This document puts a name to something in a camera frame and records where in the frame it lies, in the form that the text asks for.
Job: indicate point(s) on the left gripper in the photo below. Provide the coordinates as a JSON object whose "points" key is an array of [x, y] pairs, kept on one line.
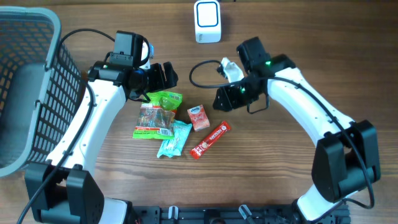
{"points": [[160, 82]]}

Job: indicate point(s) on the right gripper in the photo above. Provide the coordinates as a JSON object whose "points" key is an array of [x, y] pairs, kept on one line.
{"points": [[230, 99]]}

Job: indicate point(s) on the red tissue pack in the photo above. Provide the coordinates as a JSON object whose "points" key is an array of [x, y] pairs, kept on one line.
{"points": [[198, 118]]}

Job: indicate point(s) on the green snack bag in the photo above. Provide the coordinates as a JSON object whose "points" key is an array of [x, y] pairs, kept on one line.
{"points": [[157, 116]]}

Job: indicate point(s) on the red Nescafe stick sachet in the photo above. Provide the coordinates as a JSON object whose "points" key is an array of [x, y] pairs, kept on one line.
{"points": [[205, 144]]}

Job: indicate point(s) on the mint green pack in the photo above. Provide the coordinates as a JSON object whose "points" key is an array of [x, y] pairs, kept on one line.
{"points": [[174, 147]]}

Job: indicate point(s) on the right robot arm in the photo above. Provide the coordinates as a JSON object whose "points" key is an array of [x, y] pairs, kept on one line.
{"points": [[346, 158]]}

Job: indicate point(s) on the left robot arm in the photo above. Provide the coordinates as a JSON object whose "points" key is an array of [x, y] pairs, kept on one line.
{"points": [[62, 189]]}

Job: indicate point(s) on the white barcode scanner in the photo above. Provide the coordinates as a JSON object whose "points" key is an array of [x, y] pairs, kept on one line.
{"points": [[207, 16]]}

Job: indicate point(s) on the dark grey plastic basket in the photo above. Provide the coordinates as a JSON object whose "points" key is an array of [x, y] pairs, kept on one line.
{"points": [[40, 86]]}

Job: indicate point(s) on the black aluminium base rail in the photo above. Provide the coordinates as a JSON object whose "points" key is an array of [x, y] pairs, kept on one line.
{"points": [[217, 214]]}

